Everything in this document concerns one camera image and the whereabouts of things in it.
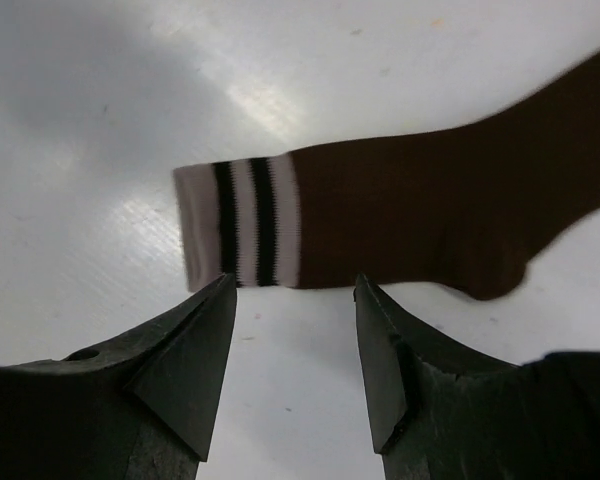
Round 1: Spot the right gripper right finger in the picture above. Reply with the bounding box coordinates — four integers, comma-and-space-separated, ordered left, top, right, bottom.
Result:
354, 276, 600, 479

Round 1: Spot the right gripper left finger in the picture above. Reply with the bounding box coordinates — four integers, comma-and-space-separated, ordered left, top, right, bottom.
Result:
0, 275, 237, 479

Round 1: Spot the dark brown sock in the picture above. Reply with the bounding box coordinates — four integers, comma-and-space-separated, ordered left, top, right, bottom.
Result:
173, 51, 600, 300

